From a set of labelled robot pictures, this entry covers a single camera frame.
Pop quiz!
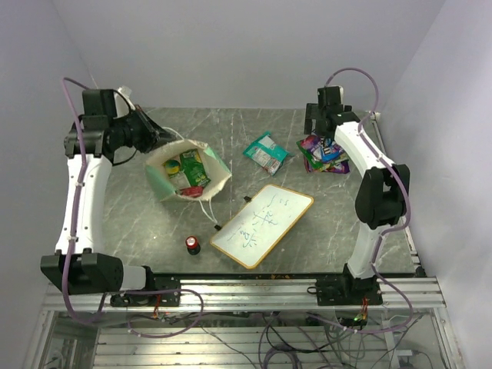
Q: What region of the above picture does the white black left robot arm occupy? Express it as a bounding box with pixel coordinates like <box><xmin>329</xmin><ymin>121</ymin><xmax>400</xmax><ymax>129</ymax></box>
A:
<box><xmin>40</xmin><ymin>88</ymin><xmax>177</xmax><ymax>305</ymax></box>

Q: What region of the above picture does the small yellow-framed whiteboard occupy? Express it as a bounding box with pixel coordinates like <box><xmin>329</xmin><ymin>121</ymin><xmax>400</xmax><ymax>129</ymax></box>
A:
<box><xmin>210</xmin><ymin>184</ymin><xmax>314</xmax><ymax>270</ymax></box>

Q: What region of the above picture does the blue M&M's candy bag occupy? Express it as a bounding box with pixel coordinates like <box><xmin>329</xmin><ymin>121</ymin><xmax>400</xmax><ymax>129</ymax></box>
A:
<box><xmin>311</xmin><ymin>138</ymin><xmax>344</xmax><ymax>163</ymax></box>

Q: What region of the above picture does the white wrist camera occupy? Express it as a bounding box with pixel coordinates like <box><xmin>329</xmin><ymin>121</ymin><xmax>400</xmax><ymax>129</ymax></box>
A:
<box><xmin>114</xmin><ymin>86</ymin><xmax>135</xmax><ymax>118</ymax></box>
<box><xmin>326</xmin><ymin>85</ymin><xmax>344</xmax><ymax>105</ymax></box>

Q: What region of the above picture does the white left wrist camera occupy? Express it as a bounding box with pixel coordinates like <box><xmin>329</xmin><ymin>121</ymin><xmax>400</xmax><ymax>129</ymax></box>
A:
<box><xmin>114</xmin><ymin>86</ymin><xmax>135</xmax><ymax>118</ymax></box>

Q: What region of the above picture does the red snack packet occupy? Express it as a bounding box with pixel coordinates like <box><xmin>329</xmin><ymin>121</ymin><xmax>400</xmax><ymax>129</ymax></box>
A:
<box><xmin>177</xmin><ymin>186</ymin><xmax>204</xmax><ymax>198</ymax></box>

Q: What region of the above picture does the purple Fox's berries candy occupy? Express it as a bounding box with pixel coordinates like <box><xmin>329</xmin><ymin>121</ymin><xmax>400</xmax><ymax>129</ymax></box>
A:
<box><xmin>304</xmin><ymin>155</ymin><xmax>351</xmax><ymax>175</ymax></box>

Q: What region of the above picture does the teal snack packet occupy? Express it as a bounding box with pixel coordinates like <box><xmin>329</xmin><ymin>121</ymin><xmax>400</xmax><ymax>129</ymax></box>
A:
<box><xmin>243</xmin><ymin>131</ymin><xmax>290</xmax><ymax>176</ymax></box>

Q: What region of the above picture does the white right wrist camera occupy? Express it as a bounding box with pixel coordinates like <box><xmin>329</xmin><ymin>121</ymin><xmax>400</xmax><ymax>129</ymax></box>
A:
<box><xmin>326</xmin><ymin>85</ymin><xmax>344</xmax><ymax>105</ymax></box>

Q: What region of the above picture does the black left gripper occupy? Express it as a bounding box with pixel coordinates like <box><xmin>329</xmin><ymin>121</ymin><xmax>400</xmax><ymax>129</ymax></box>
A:
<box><xmin>111</xmin><ymin>105</ymin><xmax>177</xmax><ymax>154</ymax></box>

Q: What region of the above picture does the aluminium frame rail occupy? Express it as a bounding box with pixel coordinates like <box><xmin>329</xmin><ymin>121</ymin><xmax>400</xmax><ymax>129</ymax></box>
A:
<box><xmin>41</xmin><ymin>276</ymin><xmax>447</xmax><ymax>312</ymax></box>

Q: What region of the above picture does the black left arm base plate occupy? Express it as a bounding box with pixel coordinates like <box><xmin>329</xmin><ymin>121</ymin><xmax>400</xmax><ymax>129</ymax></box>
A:
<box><xmin>110</xmin><ymin>277</ymin><xmax>181</xmax><ymax>308</ymax></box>

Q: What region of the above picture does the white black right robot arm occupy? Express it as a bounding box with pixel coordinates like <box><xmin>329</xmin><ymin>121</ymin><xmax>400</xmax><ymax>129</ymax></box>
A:
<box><xmin>304</xmin><ymin>86</ymin><xmax>410</xmax><ymax>306</ymax></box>

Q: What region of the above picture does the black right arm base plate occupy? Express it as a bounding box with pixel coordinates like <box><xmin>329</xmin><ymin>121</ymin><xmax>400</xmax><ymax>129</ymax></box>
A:
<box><xmin>314</xmin><ymin>275</ymin><xmax>383</xmax><ymax>306</ymax></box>

